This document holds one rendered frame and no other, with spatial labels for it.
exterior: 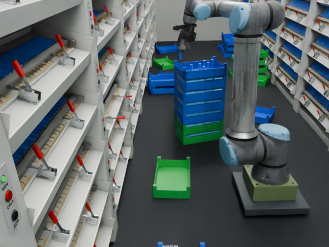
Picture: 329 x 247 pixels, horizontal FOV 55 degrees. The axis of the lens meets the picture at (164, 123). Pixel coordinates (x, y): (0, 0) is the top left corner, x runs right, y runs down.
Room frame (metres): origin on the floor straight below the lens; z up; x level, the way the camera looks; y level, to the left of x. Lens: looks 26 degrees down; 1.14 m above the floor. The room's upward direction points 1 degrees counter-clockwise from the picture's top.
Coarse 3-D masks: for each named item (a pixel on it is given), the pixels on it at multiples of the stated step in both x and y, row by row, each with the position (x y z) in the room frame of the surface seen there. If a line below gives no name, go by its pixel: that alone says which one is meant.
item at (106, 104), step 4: (116, 84) 1.75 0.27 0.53; (112, 88) 1.68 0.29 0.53; (116, 88) 1.73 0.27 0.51; (112, 92) 1.63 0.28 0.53; (116, 92) 1.67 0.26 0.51; (108, 96) 1.56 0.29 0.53; (112, 96) 1.59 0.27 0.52; (108, 100) 1.51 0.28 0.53; (112, 100) 1.55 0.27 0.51; (104, 104) 1.45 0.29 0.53; (108, 104) 1.47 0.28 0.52; (112, 104) 1.50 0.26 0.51; (104, 108) 1.41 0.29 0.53; (108, 108) 1.44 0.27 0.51; (104, 112) 1.37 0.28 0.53
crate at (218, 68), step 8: (176, 64) 2.12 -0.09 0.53; (184, 64) 2.15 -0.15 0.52; (216, 64) 2.17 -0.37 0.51; (224, 64) 2.01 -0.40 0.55; (176, 72) 2.08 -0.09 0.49; (184, 72) 1.94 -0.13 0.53; (192, 72) 1.96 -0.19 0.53; (200, 72) 1.97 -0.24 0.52; (208, 72) 1.99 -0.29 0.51; (216, 72) 2.00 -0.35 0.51; (224, 72) 2.01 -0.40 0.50
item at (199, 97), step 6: (174, 84) 2.13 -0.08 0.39; (174, 90) 2.13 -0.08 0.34; (222, 90) 2.02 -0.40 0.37; (180, 96) 2.00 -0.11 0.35; (186, 96) 1.95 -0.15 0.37; (192, 96) 1.96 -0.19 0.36; (198, 96) 1.97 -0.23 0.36; (204, 96) 1.98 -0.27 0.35; (210, 96) 1.99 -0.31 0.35; (216, 96) 2.00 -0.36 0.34; (222, 96) 2.01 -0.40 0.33; (186, 102) 1.95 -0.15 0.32
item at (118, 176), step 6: (126, 144) 1.78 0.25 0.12; (120, 150) 1.60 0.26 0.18; (126, 150) 1.72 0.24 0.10; (120, 156) 1.64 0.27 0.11; (126, 156) 1.66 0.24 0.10; (120, 162) 1.58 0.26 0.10; (126, 162) 1.60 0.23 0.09; (120, 168) 1.53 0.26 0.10; (114, 174) 1.45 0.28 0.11; (120, 174) 1.47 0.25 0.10; (114, 180) 1.33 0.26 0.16; (120, 180) 1.42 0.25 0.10; (114, 186) 1.32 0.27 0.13; (120, 186) 1.34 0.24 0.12; (114, 192) 1.31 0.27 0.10; (120, 192) 1.32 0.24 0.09
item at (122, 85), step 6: (120, 84) 1.78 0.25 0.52; (126, 84) 1.77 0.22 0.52; (120, 90) 1.74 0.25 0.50; (114, 102) 1.55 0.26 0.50; (120, 102) 1.57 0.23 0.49; (114, 108) 1.48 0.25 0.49; (114, 114) 1.42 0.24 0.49; (114, 120) 1.36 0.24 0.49; (108, 126) 1.29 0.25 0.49; (108, 132) 1.17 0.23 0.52; (108, 138) 1.19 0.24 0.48
